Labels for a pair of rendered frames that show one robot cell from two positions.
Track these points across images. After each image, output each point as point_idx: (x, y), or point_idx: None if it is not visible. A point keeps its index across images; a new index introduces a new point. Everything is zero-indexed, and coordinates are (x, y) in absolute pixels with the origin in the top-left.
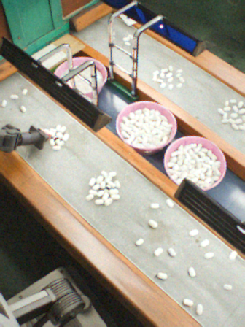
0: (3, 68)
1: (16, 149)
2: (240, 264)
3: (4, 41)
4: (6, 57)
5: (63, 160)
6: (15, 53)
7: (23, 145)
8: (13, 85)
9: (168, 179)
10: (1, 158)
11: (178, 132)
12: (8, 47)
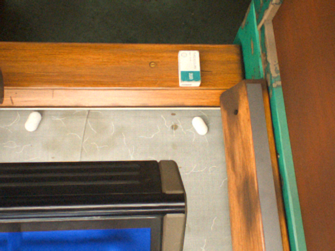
0: (251, 232)
1: (7, 111)
2: None
3: (141, 190)
4: (89, 163)
5: None
6: (4, 185)
7: (1, 132)
8: (212, 244)
9: None
10: (5, 60)
11: None
12: (92, 185)
